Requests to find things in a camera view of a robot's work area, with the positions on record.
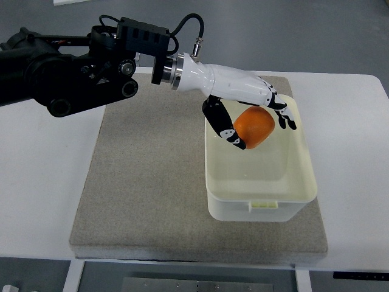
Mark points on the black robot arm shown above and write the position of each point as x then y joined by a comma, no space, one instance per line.
71,74

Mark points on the orange fruit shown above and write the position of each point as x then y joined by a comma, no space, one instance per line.
254,125

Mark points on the black table control panel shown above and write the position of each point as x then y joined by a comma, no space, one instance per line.
361,276

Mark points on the beige foam mat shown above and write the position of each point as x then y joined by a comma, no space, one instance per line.
145,199

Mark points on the cream plastic box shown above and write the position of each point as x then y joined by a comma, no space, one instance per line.
270,183

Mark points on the white table leg left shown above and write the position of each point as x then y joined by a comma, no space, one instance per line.
74,275

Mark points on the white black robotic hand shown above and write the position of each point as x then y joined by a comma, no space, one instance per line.
220,82

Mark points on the small white floor object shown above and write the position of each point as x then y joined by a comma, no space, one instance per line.
10,288

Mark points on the white table leg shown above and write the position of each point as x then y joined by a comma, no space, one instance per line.
74,275
303,280

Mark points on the white table leg right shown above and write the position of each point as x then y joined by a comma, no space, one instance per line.
303,280

